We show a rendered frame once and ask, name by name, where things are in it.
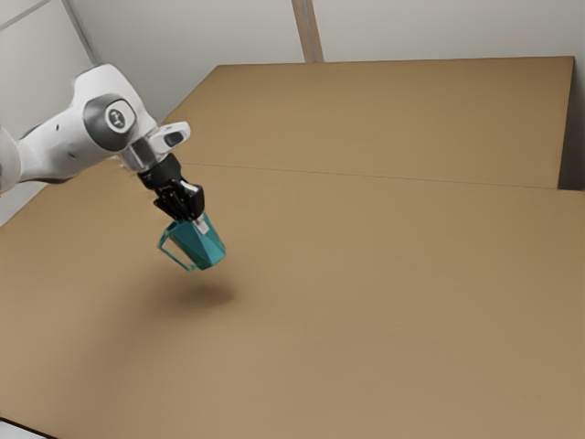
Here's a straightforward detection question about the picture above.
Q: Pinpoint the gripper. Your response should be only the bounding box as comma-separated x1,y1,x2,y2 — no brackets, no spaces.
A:
135,155,211,234

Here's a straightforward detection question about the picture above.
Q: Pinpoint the teal faceted mug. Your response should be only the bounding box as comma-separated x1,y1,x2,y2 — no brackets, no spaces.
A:
157,212,227,273

